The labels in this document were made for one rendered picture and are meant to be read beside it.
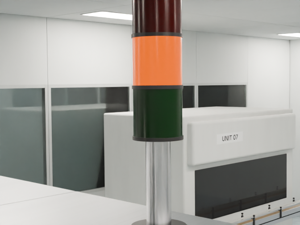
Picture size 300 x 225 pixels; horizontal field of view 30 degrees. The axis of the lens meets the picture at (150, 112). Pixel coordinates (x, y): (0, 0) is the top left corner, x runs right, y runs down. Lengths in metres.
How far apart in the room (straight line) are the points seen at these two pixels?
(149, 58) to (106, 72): 5.96
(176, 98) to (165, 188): 0.09
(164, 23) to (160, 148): 0.12
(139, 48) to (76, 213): 0.24
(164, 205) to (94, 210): 0.16
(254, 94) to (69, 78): 3.56
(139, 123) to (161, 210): 0.09
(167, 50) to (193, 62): 7.08
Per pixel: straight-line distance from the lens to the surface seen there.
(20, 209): 0.72
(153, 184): 0.55
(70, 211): 0.69
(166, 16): 0.53
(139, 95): 0.54
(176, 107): 0.54
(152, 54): 0.53
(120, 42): 6.66
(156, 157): 0.55
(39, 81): 5.92
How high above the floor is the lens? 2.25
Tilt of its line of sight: 3 degrees down
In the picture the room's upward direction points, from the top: 1 degrees counter-clockwise
